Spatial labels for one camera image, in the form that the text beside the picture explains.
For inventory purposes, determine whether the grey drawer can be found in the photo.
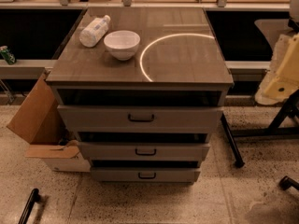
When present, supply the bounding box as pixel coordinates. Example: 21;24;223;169
90;167;200;183
78;142;210;161
58;105;222;133

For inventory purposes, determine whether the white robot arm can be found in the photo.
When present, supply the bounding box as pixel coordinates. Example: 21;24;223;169
254;0;299;105

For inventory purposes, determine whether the grey drawer cabinet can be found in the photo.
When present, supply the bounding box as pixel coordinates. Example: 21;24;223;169
47;7;233;170

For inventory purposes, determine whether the grey bottom drawer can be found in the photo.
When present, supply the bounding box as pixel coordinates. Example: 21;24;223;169
90;167;200;183

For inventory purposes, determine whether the grey top drawer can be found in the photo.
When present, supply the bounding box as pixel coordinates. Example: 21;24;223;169
58;105;222;133

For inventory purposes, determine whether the white ceramic bowl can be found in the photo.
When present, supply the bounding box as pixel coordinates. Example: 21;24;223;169
104;30;140;61

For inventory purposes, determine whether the white plastic bottle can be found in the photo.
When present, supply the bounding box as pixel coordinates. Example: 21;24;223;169
79;15;110;48

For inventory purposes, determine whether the brown cardboard box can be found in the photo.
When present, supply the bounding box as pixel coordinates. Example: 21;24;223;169
7;74;90;172

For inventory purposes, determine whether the dark side table top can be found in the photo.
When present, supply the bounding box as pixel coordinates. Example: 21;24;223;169
254;19;294;49

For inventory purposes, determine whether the green soda can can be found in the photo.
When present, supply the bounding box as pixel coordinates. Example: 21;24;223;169
0;46;17;65

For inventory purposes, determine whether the black bar lower left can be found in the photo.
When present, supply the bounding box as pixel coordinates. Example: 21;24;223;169
18;189;40;224

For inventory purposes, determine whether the black caster wheel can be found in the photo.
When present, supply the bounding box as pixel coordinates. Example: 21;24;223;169
279;176;299;190

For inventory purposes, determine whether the black stand frame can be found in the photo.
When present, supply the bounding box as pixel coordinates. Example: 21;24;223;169
221;90;299;168

